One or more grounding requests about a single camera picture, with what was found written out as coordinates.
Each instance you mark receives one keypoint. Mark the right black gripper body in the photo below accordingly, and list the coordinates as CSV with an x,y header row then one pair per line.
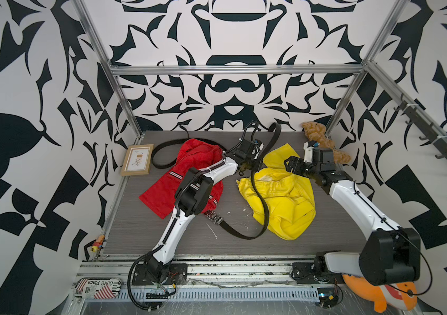
x,y
307,170

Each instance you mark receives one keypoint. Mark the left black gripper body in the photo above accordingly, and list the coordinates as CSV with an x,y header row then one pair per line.
x,y
252,164

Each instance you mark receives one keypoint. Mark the yellow trousers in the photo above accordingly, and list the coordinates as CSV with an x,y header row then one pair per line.
x,y
290,198

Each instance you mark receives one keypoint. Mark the red trousers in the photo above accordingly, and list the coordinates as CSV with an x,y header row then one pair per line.
x,y
160,197

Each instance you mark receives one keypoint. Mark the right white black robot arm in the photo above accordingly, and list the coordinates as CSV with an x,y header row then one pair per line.
x,y
391,254

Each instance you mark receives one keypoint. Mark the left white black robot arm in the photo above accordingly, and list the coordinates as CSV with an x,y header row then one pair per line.
x,y
192,186

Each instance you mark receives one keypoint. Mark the brown teddy bear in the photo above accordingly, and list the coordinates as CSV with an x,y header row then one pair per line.
x,y
315,131

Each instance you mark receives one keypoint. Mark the wooden framed picture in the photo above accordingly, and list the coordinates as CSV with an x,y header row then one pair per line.
x,y
137,160

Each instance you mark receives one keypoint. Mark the small green circuit board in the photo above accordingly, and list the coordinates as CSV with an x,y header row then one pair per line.
x,y
327,299

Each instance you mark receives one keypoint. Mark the orange shark plush toy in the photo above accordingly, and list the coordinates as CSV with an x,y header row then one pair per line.
x,y
383,296

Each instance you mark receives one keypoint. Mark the small red yellow toy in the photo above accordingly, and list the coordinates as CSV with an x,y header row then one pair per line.
x,y
98,243

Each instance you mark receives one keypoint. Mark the red white printed box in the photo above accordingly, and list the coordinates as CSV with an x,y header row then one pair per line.
x,y
98,288

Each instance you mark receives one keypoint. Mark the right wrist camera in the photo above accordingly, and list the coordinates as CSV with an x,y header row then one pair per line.
x,y
308,150

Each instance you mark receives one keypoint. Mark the white cable duct strip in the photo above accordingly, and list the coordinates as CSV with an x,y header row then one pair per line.
x,y
240,294

